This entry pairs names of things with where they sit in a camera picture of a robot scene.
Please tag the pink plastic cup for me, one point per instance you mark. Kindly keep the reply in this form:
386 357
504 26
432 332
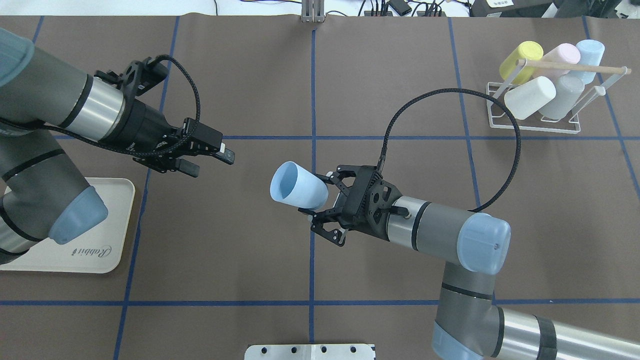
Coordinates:
564 53

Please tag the aluminium frame post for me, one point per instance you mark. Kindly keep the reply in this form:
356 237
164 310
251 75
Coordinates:
313 11

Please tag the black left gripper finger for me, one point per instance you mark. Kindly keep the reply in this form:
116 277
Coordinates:
225 155
186 167

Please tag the pale green plastic cup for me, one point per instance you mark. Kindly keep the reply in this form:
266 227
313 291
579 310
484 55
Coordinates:
526 99

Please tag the blue plastic cup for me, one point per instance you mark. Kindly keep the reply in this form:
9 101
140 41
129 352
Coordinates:
591 52
293 185

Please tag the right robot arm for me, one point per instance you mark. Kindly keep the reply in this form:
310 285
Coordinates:
474 245

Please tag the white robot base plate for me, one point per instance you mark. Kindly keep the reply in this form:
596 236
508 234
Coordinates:
327 351

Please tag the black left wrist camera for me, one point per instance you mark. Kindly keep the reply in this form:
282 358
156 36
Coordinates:
138 78

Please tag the white wire cup rack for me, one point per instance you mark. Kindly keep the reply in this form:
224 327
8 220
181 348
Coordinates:
570 124

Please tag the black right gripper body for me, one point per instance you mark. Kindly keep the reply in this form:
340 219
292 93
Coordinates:
334 187

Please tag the white plastic tray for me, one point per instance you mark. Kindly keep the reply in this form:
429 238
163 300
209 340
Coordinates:
97 251

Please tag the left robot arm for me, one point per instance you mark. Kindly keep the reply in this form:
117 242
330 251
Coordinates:
49 198

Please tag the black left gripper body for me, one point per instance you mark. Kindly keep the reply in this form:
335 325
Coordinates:
148 125

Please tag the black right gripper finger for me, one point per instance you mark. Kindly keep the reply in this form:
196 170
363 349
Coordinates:
336 179
331 215

